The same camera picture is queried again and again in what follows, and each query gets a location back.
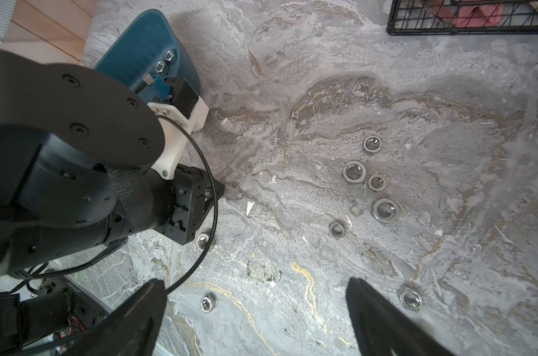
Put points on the steel hex nut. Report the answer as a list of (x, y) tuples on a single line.
[(160, 67), (354, 172), (336, 230), (411, 299), (372, 144), (202, 240), (386, 210), (171, 56), (208, 303), (377, 182)]

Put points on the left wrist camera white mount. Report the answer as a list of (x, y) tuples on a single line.
[(181, 113)]

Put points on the teal plastic storage box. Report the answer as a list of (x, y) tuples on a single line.
[(132, 58)]

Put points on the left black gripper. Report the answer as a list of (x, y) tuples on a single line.
[(184, 202)]

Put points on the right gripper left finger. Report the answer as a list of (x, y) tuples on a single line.
[(130, 329)]

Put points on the black wire desk organizer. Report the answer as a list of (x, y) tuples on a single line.
[(452, 17)]

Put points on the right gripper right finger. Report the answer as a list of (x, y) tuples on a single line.
[(381, 329)]

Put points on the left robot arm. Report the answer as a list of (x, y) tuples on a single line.
[(85, 162)]

